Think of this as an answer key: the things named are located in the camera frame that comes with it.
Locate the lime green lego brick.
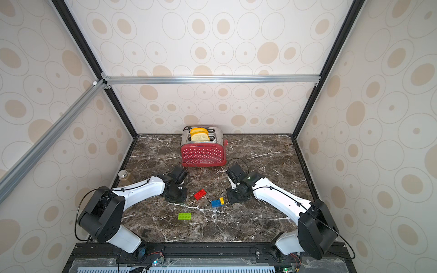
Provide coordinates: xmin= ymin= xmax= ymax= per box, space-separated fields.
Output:
xmin=178 ymin=213 xmax=192 ymax=221

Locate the red lego brick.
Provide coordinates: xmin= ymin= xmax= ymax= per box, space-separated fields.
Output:
xmin=194 ymin=189 xmax=207 ymax=200

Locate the blue lego brick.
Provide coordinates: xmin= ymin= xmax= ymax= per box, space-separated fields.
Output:
xmin=211 ymin=200 xmax=222 ymax=208

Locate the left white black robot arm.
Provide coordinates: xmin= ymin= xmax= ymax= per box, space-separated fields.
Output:
xmin=76 ymin=166 xmax=188 ymax=257

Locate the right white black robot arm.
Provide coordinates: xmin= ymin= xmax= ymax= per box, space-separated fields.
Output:
xmin=226 ymin=163 xmax=339 ymax=259

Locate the red polka dot toaster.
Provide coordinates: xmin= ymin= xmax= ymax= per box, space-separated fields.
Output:
xmin=180 ymin=126 xmax=228 ymax=167

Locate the small brown liquid bottle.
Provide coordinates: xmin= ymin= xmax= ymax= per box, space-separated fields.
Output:
xmin=118 ymin=169 xmax=135 ymax=187

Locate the front yellow toast slice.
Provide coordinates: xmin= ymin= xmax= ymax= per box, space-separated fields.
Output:
xmin=191 ymin=132 xmax=211 ymax=142

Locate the yellow toast slice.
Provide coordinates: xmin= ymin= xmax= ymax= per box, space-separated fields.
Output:
xmin=191 ymin=132 xmax=211 ymax=142
xmin=190 ymin=127 xmax=208 ymax=135

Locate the back yellow toast slice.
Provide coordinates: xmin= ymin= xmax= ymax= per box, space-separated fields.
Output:
xmin=190 ymin=127 xmax=208 ymax=135

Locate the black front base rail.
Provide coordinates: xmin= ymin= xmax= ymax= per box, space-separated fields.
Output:
xmin=63 ymin=242 xmax=356 ymax=273

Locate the horizontal aluminium back rail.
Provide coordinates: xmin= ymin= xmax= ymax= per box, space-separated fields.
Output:
xmin=101 ymin=72 xmax=321 ymax=85

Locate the diagonal aluminium left rail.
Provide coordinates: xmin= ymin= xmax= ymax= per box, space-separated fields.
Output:
xmin=1 ymin=79 xmax=105 ymax=202

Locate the right black corner post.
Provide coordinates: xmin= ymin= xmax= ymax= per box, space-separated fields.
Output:
xmin=292 ymin=0 xmax=365 ymax=139

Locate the black corner post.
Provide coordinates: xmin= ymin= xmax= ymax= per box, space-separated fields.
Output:
xmin=292 ymin=0 xmax=365 ymax=139
xmin=51 ymin=0 xmax=138 ymax=139

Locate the left black corner post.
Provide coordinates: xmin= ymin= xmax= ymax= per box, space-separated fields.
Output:
xmin=51 ymin=0 xmax=138 ymax=139

